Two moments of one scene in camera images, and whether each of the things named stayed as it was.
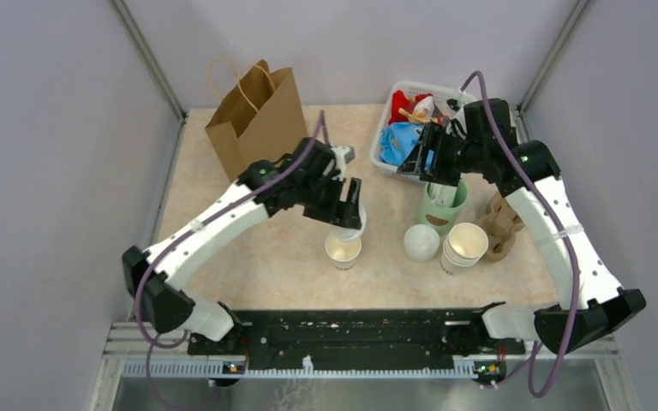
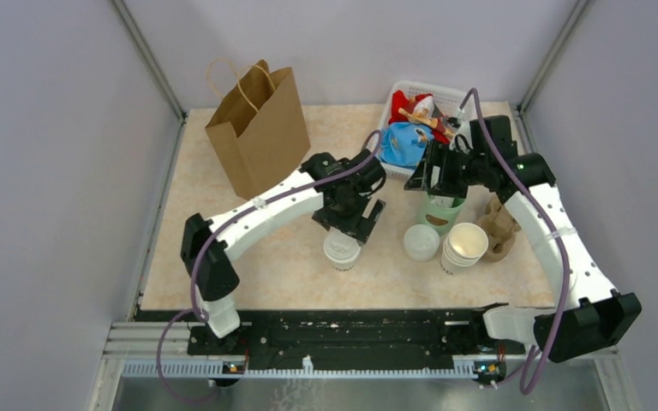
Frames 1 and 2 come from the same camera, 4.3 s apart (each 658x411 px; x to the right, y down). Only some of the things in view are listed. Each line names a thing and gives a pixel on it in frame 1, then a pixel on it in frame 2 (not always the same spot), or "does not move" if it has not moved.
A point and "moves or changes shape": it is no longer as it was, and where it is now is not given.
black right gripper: [433, 136] -> [438, 154]
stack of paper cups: [466, 243] does not move
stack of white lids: [421, 242] does not move
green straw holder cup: [439, 217] does not move
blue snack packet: [396, 141] does not move
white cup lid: [349, 234] moves or changes shape
